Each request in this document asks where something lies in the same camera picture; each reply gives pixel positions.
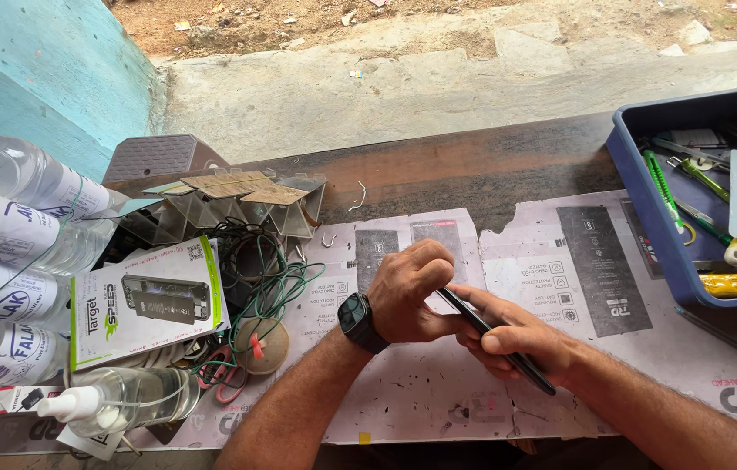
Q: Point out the person's right hand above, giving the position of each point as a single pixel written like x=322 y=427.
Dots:
x=531 y=343

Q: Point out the person's left hand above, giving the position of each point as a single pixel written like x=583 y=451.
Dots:
x=401 y=294

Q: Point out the black smartphone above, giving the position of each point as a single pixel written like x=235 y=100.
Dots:
x=473 y=314

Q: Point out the black smartwatch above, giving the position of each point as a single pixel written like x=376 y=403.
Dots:
x=358 y=320

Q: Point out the torn printed cardboard sheet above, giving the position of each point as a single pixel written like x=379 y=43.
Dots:
x=407 y=391

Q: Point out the large printed cardboard sheet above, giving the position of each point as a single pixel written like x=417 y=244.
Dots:
x=668 y=352

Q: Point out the round brown disc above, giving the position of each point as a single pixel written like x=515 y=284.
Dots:
x=267 y=349

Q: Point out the blue plastic tool tray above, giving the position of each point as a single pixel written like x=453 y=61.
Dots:
x=636 y=196

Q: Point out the clear plastic organizer with cardboard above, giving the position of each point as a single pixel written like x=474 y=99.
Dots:
x=237 y=196

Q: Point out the thin metal tool orange tip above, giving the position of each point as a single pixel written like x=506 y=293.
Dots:
x=727 y=339

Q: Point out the green utility knife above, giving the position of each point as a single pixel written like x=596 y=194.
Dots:
x=661 y=189

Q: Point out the green screwdriver cream cap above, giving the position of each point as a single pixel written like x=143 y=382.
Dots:
x=708 y=225

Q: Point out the white green battery box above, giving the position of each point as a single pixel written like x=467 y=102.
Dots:
x=146 y=307

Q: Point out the grey plastic stool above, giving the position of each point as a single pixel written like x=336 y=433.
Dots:
x=159 y=156

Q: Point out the clear spray bottle white nozzle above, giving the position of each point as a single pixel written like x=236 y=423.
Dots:
x=126 y=398

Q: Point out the clear labelled water bottle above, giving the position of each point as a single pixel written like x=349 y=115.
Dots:
x=35 y=173
x=2 y=294
x=9 y=232
x=2 y=356

